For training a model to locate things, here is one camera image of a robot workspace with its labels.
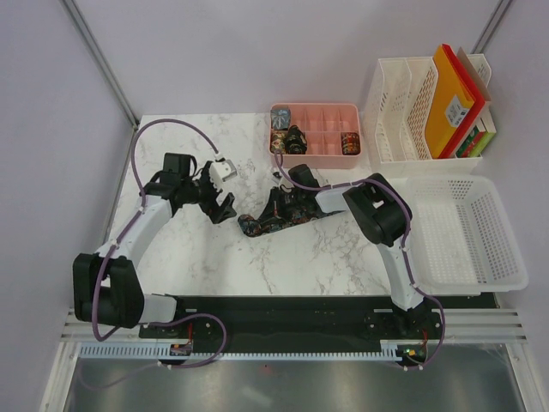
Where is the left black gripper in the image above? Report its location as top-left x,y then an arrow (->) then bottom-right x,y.
182,162 -> 236,224

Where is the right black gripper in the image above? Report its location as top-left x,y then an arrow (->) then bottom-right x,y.
257,187 -> 305,227

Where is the dark floral patterned tie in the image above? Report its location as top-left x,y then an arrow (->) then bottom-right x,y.
238,205 -> 329,238

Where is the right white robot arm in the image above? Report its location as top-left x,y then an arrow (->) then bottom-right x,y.
238,164 -> 426,338

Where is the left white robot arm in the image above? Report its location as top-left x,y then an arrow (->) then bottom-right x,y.
73,153 -> 237,337

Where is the black rolled tie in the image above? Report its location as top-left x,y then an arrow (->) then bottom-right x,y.
285,125 -> 307,155

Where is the beige floral rolled tie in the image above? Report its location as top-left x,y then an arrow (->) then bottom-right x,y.
270,130 -> 287,154

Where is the grey rolled tie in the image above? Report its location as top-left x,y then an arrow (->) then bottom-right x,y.
270,107 -> 292,130

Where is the pink compartment organizer box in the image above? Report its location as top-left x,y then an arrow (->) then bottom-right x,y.
267,102 -> 365,169

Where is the red rolled tie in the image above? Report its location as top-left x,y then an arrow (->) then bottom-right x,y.
341,132 -> 361,155

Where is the white file organizer rack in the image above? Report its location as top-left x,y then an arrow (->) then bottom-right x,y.
362,57 -> 481,177

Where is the white perforated plastic basket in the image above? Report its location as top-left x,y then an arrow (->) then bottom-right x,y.
404,175 -> 528,295

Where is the orange folder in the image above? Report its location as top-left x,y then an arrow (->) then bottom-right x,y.
425,44 -> 475,159

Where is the green book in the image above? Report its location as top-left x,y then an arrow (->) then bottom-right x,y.
455,127 -> 495,158

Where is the red folder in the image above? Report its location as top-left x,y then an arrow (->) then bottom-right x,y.
438,51 -> 490,159

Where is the brown cardboard folder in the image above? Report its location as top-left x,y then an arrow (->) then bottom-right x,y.
457,47 -> 492,104

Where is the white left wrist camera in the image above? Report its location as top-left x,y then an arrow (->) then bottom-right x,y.
209,159 -> 238,189

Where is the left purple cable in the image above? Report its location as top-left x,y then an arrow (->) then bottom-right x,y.
79,119 -> 228,392

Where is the purple cable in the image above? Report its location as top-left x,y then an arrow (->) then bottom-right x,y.
274,149 -> 447,373
79,119 -> 228,392

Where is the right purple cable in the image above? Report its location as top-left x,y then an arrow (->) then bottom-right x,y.
274,149 -> 447,373

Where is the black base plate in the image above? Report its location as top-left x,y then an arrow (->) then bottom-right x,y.
138,294 -> 497,353

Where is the white slotted cable duct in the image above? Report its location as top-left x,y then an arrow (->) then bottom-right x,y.
78,342 -> 404,361

